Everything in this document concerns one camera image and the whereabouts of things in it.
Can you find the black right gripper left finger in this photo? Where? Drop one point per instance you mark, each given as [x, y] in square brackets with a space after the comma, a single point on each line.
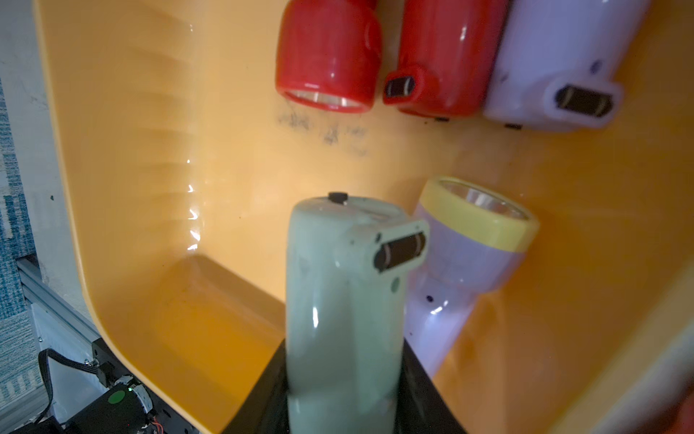
[265, 409]

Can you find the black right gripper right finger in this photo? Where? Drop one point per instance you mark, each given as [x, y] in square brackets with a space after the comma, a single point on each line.
[421, 409]

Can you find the mint green flashlight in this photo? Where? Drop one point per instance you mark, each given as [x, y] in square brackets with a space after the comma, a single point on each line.
[348, 262]

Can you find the yellow plastic storage tray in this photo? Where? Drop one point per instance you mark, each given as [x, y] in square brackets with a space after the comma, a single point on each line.
[181, 164]

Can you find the red flashlight one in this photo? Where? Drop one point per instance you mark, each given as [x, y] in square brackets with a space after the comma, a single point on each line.
[447, 50]

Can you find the red flashlight two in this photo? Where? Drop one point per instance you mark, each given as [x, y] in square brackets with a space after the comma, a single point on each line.
[329, 54]

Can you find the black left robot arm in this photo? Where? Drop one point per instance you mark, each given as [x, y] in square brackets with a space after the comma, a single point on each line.
[127, 405]

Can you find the aluminium front rail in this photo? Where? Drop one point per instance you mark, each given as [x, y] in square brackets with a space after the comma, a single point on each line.
[57, 324]

